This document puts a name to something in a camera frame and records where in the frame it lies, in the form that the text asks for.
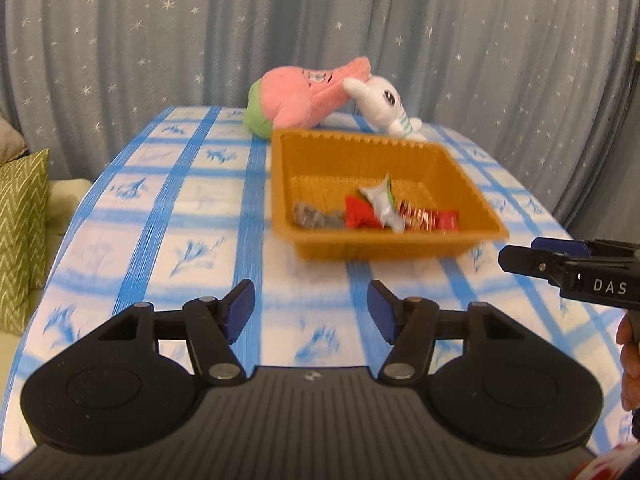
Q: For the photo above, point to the green patterned cushion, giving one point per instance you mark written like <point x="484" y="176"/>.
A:
<point x="22" y="240"/>

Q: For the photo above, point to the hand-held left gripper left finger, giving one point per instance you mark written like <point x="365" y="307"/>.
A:
<point x="240" y="307"/>

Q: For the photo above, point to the red gold snack packet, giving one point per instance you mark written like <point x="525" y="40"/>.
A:
<point x="430" y="219"/>

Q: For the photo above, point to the red white clothing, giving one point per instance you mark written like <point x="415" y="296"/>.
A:
<point x="612" y="462"/>

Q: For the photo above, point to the pink plush toy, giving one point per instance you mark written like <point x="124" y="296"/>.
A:
<point x="300" y="97"/>

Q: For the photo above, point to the red square snack packet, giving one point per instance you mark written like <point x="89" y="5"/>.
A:
<point x="362" y="212"/>

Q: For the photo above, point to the white rabbit plush toy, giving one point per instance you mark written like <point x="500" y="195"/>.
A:
<point x="385" y="105"/>

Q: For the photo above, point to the grey cushion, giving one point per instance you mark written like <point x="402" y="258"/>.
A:
<point x="10" y="140"/>

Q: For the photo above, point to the blue checked tablecloth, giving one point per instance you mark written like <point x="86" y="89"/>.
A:
<point x="165" y="220"/>

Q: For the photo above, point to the black tube snack packet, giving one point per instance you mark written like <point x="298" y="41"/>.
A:
<point x="384" y="205"/>

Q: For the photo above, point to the person's right hand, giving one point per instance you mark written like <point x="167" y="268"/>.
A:
<point x="631" y="360"/>

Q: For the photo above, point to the dark red candy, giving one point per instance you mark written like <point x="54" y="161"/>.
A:
<point x="315" y="215"/>

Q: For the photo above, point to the orange plastic tray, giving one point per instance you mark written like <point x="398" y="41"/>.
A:
<point x="360" y="165"/>

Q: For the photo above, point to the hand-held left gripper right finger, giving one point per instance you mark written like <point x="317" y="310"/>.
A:
<point x="380" y="307"/>

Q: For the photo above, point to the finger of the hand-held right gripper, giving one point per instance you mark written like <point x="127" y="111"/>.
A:
<point x="530" y="262"/>
<point x="557" y="245"/>

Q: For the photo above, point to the grey star curtain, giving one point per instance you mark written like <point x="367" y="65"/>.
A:
<point x="200" y="35"/>

